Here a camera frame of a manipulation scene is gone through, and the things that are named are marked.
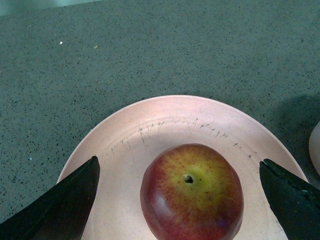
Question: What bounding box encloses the pink bowl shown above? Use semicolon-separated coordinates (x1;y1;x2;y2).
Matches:
308;122;320;175

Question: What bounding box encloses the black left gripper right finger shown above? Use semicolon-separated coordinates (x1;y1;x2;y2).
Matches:
259;159;320;240

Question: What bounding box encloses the white pleated curtain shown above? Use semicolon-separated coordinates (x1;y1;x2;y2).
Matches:
0;0;98;16

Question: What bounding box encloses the red yellow apple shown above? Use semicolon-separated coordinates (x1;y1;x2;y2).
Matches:
140;143;244;240

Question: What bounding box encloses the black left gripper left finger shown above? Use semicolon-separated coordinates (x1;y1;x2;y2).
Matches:
0;156;100;240

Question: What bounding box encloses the pink plate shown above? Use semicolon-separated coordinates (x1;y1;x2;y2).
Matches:
60;95;305;240

